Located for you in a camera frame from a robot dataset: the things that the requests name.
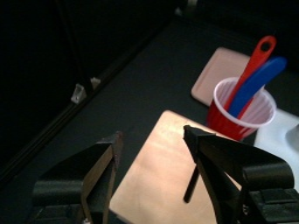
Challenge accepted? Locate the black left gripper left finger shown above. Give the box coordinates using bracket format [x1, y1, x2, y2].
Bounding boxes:
[27, 130, 125, 224]

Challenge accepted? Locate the red plastic utensil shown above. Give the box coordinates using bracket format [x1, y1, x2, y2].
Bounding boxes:
[223, 35, 278, 117]

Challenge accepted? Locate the silver frame corner bracket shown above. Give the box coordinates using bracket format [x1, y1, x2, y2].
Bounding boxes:
[88, 76, 103, 90]
[69, 83, 88, 105]

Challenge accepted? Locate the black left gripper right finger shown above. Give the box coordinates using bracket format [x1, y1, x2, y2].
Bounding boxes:
[182, 125, 299, 224]

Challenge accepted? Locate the white work board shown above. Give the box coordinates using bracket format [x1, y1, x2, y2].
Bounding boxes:
[254, 108, 299, 193]

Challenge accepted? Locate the black frame rail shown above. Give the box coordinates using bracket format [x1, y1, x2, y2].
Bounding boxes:
[0, 14, 184, 187]

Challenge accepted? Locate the light wooden drawer box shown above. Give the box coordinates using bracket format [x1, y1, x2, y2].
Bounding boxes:
[108, 109, 258, 224]

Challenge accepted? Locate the pink cutting board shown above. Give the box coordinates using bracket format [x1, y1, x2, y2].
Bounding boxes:
[191, 46, 267, 108]

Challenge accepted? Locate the blue plastic utensil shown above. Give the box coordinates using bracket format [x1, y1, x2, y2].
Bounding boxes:
[227, 56, 288, 119]

